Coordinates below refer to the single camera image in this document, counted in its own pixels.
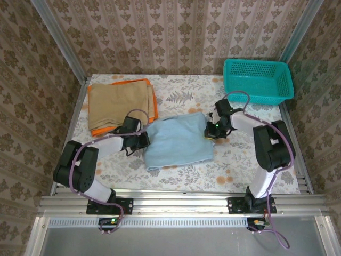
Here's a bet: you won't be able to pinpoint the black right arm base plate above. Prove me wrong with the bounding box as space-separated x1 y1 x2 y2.
228 196 277 214

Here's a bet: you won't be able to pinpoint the tan trousers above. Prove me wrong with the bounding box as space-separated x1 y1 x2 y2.
87 79 155 133

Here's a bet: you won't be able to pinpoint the teal plastic basket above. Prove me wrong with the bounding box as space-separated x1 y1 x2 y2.
223 58 295 105

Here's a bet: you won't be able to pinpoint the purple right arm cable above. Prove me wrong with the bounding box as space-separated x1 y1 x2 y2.
223 90 296 249

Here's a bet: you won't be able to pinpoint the aluminium corner post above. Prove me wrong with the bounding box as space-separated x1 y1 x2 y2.
29 0 90 81
279 0 324 67

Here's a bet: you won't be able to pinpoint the floral patterned table cover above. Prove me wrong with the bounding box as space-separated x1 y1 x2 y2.
57 74 302 195

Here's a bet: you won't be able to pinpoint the white slotted cable duct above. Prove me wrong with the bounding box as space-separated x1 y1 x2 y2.
47 217 248 229

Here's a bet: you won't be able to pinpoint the black connector box yellow plug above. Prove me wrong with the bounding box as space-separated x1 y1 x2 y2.
246 217 269 231

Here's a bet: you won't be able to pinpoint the light blue trousers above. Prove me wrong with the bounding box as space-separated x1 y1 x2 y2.
143 111 215 171

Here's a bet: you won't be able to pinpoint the grey metal panel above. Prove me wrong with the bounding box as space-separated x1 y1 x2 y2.
25 215 341 256

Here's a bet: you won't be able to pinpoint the aluminium front rail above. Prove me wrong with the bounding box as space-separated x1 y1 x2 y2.
37 194 327 217

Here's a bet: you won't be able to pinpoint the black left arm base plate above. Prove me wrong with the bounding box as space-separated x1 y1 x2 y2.
86 197 134 215

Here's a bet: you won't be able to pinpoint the black connector box green light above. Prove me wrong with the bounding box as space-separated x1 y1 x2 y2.
98 217 120 231

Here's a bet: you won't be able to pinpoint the stack of tan orange towels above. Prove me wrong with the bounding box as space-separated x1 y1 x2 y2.
87 78 159 137

